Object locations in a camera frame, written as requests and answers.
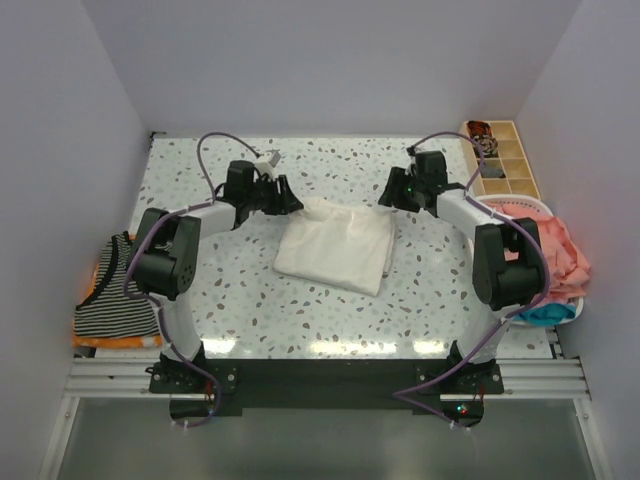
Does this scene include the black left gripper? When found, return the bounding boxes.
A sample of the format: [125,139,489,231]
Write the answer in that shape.
[244,175,303,216]

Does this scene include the white floral print t-shirt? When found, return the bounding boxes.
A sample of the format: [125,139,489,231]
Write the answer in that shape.
[273,197,396,296]

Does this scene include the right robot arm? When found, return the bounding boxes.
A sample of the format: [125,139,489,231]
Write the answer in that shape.
[379,147,550,395]

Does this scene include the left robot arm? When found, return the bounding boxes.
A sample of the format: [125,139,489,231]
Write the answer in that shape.
[124,160,303,392]

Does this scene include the grey rolled socks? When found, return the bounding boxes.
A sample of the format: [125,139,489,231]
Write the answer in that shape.
[478,160,506,179]

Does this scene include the white plastic laundry basket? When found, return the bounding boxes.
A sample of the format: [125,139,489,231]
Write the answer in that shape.
[477,194,585,328]

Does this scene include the red black rolled socks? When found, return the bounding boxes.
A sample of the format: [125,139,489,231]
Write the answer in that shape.
[466,120,493,137]

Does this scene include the pink black rolled socks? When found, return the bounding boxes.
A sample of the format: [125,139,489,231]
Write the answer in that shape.
[472,135,499,158]

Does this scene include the wooden compartment organizer box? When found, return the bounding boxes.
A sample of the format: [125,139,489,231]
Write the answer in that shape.
[459,120,540,199]

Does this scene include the salmon orange garment in basket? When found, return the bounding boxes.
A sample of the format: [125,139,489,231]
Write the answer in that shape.
[488,201,591,306]

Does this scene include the teal garment in basket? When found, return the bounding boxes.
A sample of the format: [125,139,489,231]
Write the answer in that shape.
[515,303,577,326]

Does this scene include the black white striped folded shirt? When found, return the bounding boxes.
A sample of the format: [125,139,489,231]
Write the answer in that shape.
[73,230,161,338]

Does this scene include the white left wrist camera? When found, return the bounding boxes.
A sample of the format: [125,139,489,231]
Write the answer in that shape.
[254,150,281,178]

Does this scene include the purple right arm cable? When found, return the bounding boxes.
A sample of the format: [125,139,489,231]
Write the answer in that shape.
[393,131,551,429]

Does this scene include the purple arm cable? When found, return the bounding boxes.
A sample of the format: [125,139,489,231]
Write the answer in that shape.
[393,131,551,429]
[122,132,261,427]

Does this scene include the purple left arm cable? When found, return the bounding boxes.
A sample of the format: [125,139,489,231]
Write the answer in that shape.
[122,132,261,427]

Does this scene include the aluminium table frame rail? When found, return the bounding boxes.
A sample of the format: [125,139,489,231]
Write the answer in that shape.
[64,358,590,400]

